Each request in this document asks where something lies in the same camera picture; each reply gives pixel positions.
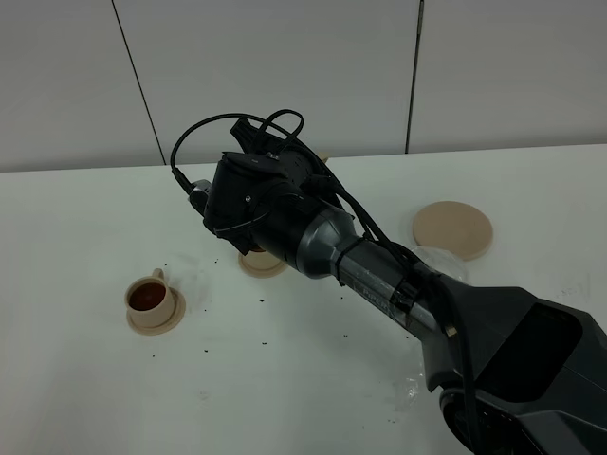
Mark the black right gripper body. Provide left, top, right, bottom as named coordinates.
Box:
left=203, top=118, right=335, bottom=256

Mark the brown near cup saucer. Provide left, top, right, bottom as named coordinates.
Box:
left=124, top=286, right=186, bottom=336

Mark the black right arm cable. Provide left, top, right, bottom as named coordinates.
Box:
left=169, top=108, right=480, bottom=455

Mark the brown far cup saucer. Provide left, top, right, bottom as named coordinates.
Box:
left=238, top=251, right=287, bottom=279

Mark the brown near teacup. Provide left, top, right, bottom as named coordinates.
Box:
left=125, top=268, right=175, bottom=329

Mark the brown teapot saucer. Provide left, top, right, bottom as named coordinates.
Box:
left=412, top=201, right=494, bottom=261

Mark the brown cup saucer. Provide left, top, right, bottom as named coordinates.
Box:
left=124, top=286, right=186, bottom=336
left=238, top=251, right=287, bottom=279

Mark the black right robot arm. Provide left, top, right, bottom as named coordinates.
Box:
left=196, top=114, right=606, bottom=454

